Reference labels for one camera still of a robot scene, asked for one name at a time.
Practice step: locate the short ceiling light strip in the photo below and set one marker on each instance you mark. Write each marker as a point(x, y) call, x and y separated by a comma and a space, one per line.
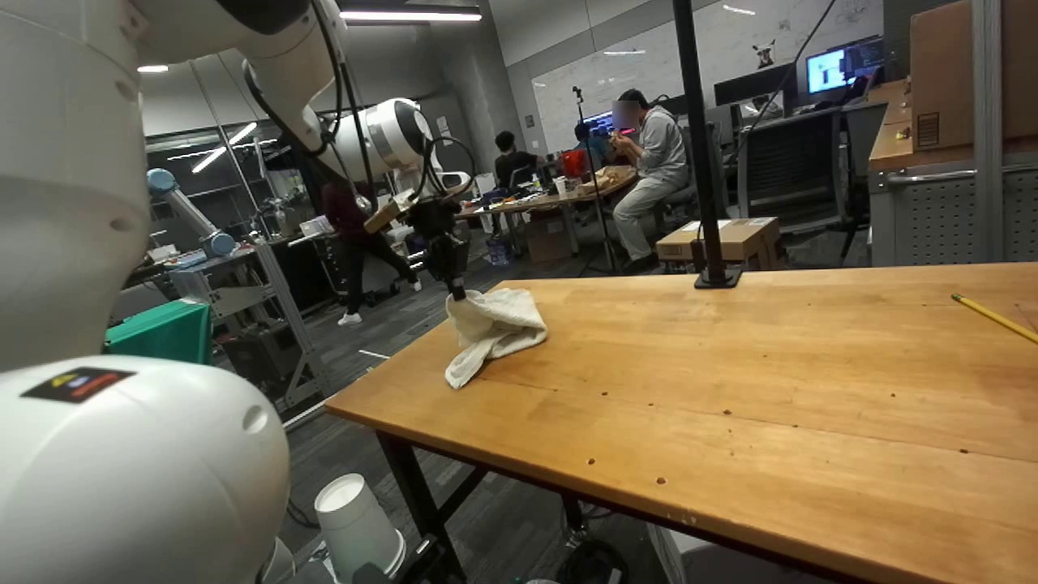
point(410, 16)

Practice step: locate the standing person in dark red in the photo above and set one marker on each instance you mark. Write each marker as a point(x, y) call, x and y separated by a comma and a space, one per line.
point(347, 223)

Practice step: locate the white cloth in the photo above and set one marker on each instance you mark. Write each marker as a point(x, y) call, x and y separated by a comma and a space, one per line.
point(496, 327)

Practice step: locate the green cloth cover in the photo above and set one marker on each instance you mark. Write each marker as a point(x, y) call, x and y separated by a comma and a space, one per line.
point(162, 328)

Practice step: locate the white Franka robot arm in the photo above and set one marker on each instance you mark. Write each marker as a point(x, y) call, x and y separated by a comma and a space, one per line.
point(107, 466)

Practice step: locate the yellow pencil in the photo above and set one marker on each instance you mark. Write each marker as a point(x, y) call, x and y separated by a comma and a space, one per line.
point(993, 317)

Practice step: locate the seated person in grey shirt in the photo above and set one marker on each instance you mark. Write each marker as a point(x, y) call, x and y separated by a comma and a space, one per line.
point(658, 151)

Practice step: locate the grey metal shelf rack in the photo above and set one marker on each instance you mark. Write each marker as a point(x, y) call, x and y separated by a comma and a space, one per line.
point(271, 303)

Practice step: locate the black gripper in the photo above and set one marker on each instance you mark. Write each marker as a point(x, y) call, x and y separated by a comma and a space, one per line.
point(442, 233)

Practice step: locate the grey metal post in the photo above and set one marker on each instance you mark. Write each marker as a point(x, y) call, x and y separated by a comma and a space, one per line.
point(988, 130)

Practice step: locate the round wooden table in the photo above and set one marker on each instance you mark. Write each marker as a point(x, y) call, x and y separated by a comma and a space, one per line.
point(594, 183)

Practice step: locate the white paper cup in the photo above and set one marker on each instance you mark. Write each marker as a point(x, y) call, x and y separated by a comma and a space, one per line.
point(350, 524)

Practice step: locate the seated person in black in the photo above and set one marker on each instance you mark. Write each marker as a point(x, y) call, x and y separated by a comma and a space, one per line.
point(516, 164)

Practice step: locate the red bag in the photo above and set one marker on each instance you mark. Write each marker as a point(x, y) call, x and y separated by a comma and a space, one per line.
point(574, 164)

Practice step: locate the wooden green wrist camera block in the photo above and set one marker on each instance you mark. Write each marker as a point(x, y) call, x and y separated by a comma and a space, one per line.
point(380, 215)

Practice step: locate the black camera stand pole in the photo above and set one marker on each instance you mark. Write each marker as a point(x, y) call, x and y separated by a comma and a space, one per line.
point(702, 164)

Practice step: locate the computer monitor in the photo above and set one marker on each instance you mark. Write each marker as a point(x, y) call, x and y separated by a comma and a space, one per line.
point(830, 71)

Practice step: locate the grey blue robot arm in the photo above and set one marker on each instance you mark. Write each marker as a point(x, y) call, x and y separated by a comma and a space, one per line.
point(188, 215)

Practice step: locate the black table leg frame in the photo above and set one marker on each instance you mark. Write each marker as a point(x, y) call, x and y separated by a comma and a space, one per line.
point(415, 497)

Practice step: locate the large cardboard box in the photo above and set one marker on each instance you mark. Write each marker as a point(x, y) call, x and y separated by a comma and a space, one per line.
point(951, 75)

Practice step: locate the workbench with drawers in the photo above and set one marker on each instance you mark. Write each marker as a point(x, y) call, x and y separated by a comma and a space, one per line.
point(941, 215)

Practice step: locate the cardboard box on stool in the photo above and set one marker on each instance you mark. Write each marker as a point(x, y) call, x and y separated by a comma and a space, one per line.
point(748, 239)

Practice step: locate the long ceiling light strip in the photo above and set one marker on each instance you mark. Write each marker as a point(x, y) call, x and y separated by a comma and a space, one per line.
point(149, 71)

